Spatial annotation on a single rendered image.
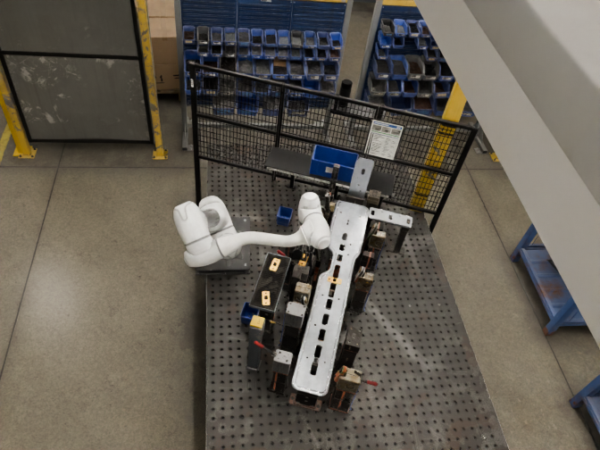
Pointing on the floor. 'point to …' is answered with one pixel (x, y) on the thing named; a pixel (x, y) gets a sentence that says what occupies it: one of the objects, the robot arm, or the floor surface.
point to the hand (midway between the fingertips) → (304, 254)
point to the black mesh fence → (300, 132)
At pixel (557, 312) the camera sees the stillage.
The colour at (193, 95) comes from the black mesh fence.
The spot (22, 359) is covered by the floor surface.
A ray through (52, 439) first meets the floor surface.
